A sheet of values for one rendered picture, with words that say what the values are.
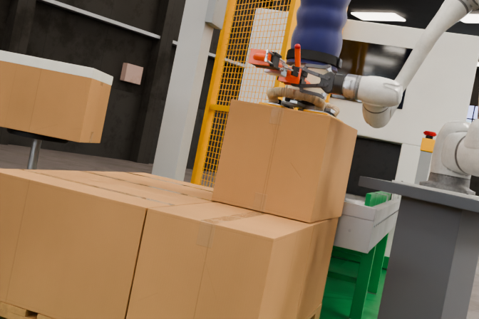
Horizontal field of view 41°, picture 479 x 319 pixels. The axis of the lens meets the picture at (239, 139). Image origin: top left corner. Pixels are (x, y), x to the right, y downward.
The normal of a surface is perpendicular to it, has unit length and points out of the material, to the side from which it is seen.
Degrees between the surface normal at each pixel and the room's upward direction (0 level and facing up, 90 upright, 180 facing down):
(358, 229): 90
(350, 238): 90
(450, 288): 90
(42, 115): 90
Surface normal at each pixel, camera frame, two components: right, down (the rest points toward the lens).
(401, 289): -0.65, -0.13
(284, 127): -0.33, -0.07
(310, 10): -0.44, -0.44
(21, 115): -0.06, -0.01
